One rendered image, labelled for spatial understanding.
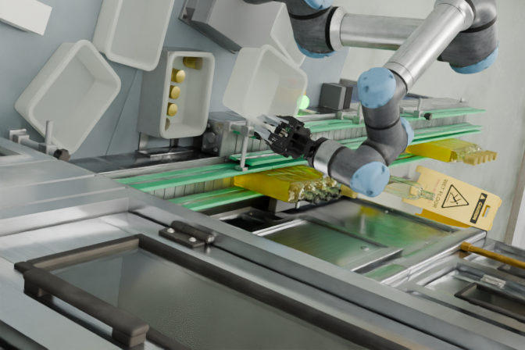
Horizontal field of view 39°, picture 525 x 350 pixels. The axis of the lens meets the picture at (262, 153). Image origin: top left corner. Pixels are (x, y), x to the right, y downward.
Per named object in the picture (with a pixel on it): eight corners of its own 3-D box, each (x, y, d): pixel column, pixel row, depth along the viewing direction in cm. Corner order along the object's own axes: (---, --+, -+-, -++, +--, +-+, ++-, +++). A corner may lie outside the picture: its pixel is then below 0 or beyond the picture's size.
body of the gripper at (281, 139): (277, 112, 164) (319, 133, 157) (296, 122, 171) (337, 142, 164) (262, 143, 164) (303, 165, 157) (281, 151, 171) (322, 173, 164)
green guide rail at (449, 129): (228, 158, 205) (251, 166, 200) (229, 155, 205) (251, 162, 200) (466, 124, 345) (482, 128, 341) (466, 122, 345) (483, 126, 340)
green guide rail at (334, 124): (232, 132, 203) (255, 139, 199) (233, 129, 203) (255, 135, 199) (469, 108, 344) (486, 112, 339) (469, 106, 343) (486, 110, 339)
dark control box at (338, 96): (317, 105, 262) (338, 109, 257) (321, 82, 260) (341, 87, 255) (330, 104, 268) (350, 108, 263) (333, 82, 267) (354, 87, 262)
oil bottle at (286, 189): (233, 184, 210) (294, 205, 198) (235, 166, 209) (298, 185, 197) (244, 182, 215) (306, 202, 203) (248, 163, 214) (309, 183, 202)
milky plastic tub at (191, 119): (137, 132, 192) (160, 140, 188) (146, 45, 188) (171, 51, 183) (182, 128, 206) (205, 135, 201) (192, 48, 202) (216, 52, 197)
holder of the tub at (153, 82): (133, 151, 194) (155, 158, 190) (145, 46, 188) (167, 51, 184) (178, 146, 208) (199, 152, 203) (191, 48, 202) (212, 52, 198)
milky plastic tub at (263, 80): (235, 35, 171) (266, 41, 166) (282, 71, 189) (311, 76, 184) (209, 106, 169) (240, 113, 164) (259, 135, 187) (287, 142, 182)
